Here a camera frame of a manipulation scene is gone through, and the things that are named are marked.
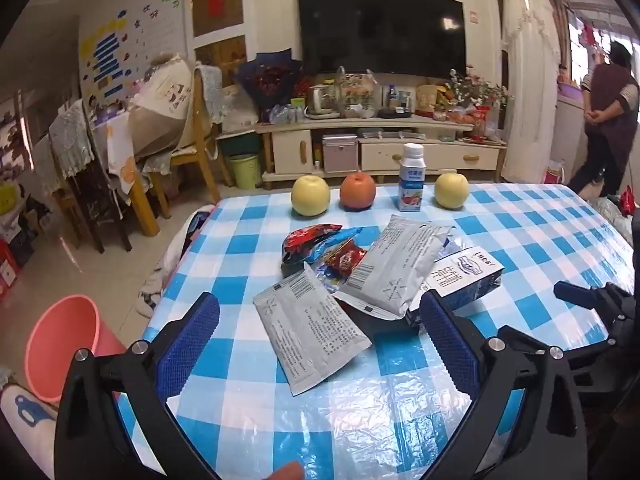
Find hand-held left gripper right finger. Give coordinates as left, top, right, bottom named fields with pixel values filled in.
left=419, top=290, right=589, bottom=480

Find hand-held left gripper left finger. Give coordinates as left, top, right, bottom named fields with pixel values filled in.
left=54, top=291, right=221, bottom=480

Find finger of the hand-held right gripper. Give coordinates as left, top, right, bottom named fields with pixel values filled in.
left=553, top=281, right=609, bottom=309
left=564, top=338, right=619, bottom=393

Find blue white milk carton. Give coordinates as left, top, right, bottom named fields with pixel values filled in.
left=405, top=247, right=505, bottom=329

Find clear plastic wrapper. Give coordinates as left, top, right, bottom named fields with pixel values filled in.
left=439, top=232, right=472, bottom=262

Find silver foil packet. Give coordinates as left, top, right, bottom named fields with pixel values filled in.
left=253, top=264, right=372, bottom=397
left=334, top=214, right=457, bottom=321

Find pink plastic bin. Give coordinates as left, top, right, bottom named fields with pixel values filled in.
left=25, top=294, right=127, bottom=404

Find small red candy wrapper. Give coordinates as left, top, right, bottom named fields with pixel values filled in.
left=324, top=239, right=369, bottom=282

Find red snack wrapper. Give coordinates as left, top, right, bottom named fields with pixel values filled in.
left=281, top=223, right=344, bottom=267

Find person's left hand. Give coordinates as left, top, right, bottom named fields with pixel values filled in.
left=270, top=461, right=306, bottom=480

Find cat print stool cushion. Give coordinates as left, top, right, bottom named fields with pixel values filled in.
left=137, top=254, right=167, bottom=319

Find blue checkered tablecloth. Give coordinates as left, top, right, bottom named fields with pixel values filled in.
left=114, top=182, right=637, bottom=480

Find yellow apple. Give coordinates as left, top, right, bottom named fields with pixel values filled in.
left=434, top=172, right=470, bottom=210
left=291, top=174, right=331, bottom=217

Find wooden dining table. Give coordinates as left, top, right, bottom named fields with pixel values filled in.
left=91, top=109, right=162, bottom=237

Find white milk bottle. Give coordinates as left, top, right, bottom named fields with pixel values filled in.
left=398, top=143, right=426, bottom=212

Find green plastic bin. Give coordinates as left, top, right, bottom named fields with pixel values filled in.
left=227, top=153, right=264, bottom=190

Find orange fruit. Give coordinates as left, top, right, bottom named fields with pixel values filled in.
left=339, top=171, right=377, bottom=211

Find dark wooden chair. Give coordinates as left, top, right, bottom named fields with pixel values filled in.
left=49, top=99, right=134, bottom=254

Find white cloth with blue print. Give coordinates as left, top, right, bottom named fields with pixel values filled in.
left=0, top=384, right=59, bottom=480

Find cream television cabinet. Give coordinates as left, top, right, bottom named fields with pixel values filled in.
left=255, top=114, right=509, bottom=184

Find red cardboard boxes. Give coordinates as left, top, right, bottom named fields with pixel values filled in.
left=0, top=237, right=22, bottom=297

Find white lace covered appliance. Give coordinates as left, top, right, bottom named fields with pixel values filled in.
left=499, top=0, right=564, bottom=184

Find pink storage box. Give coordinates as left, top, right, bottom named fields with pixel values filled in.
left=322, top=134, right=360, bottom=174

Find artificial flower arrangement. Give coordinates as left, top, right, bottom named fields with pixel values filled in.
left=447, top=67, right=513, bottom=107

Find large beige printed bag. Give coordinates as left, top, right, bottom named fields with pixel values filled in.
left=127, top=54, right=197, bottom=157

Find yellow paper bag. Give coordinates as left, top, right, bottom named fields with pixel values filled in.
left=0, top=184, right=22, bottom=217

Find glass fish tank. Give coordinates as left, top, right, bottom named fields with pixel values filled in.
left=335, top=66, right=379, bottom=119

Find white electric kettle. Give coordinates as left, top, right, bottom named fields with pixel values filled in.
left=305, top=83, right=337, bottom=119

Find dark wrapped flower bouquet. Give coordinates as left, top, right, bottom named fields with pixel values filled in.
left=234, top=49, right=304, bottom=112

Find black flat television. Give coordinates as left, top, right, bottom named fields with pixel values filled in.
left=298, top=0, right=466, bottom=81

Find wall poster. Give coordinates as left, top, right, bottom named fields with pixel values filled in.
left=78, top=0, right=189, bottom=112

